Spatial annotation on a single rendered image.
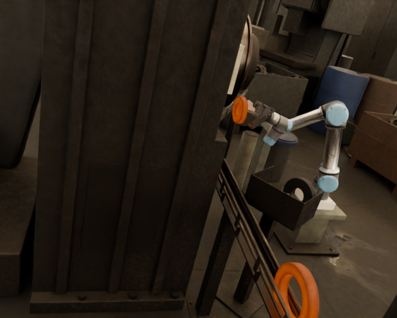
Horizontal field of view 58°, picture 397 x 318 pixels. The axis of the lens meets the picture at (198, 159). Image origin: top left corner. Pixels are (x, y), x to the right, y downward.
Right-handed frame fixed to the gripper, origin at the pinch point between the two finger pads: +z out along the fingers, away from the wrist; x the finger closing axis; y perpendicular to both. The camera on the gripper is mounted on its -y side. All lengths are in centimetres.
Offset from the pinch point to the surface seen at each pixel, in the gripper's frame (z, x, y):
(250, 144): -44, -43, -28
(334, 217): -86, 23, -34
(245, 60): 28, 38, 24
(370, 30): -320, -363, 162
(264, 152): -61, -48, -30
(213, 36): 55, 67, 26
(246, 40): 31, 35, 31
